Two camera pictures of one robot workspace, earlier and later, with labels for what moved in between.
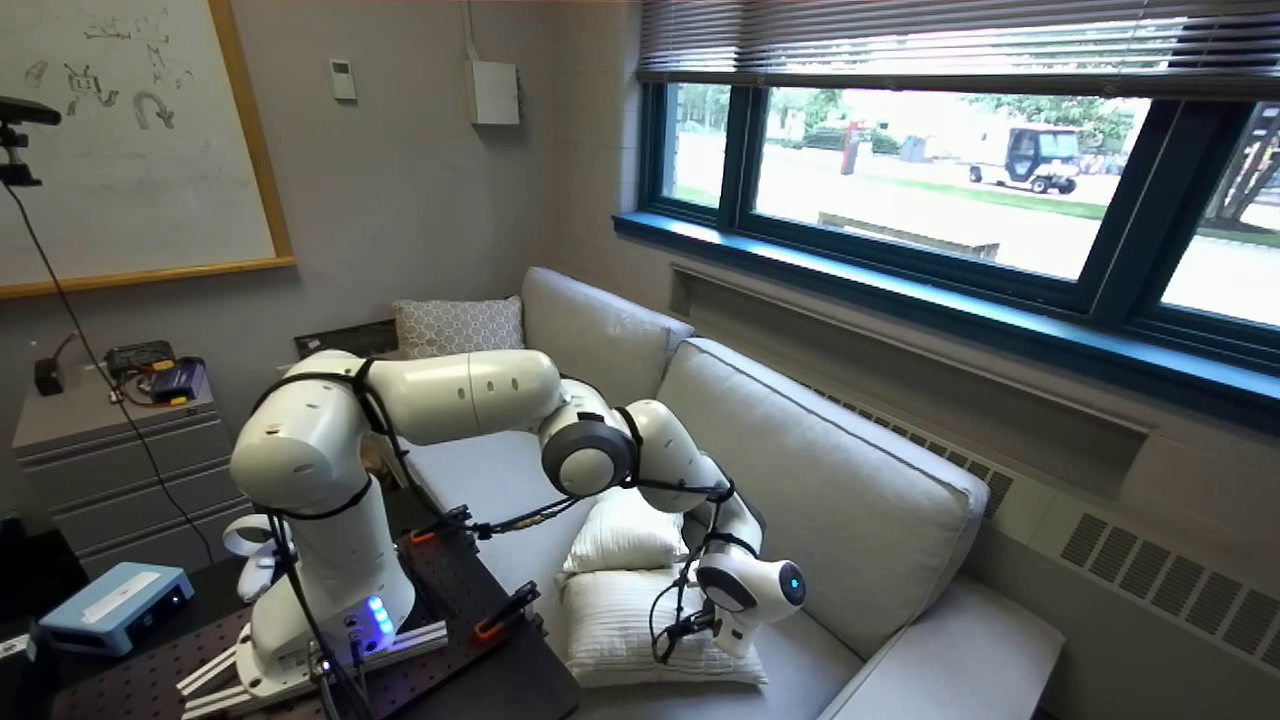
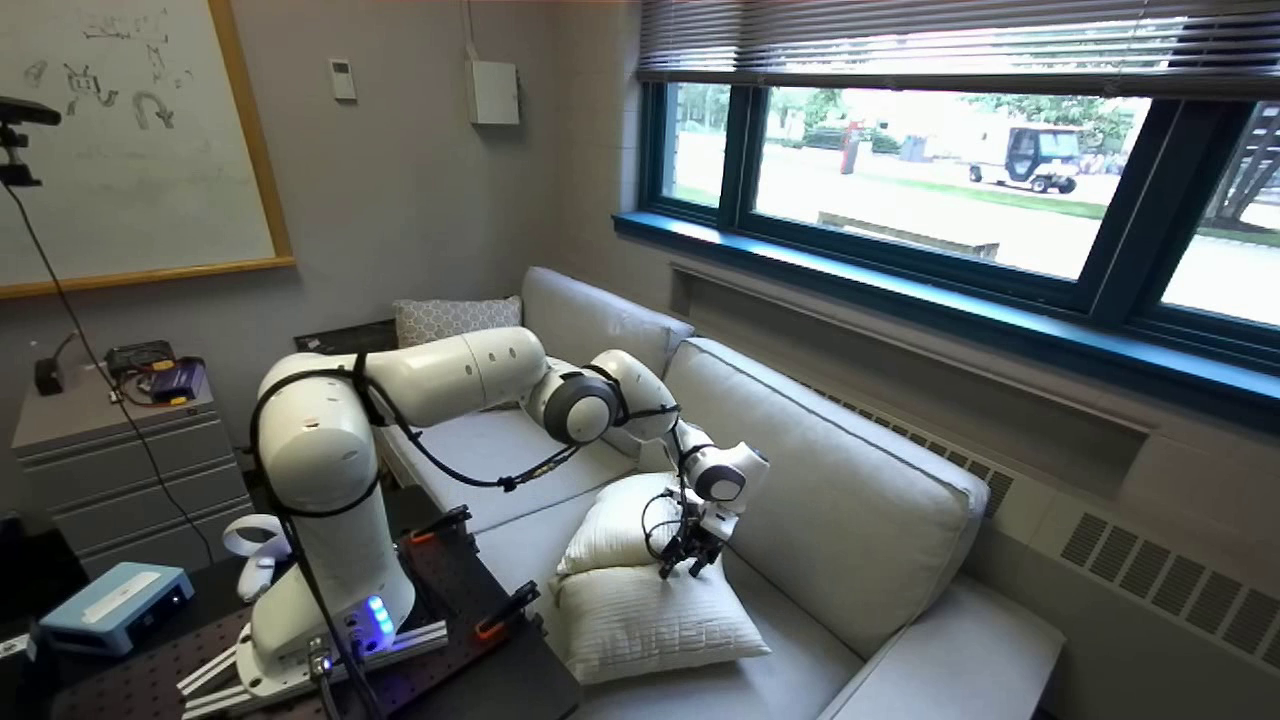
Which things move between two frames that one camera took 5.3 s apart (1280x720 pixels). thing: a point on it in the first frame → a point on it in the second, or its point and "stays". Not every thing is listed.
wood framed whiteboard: (153, 169) stays
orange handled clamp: (513, 621) stays
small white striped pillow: (626, 531) stays
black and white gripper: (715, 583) → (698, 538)
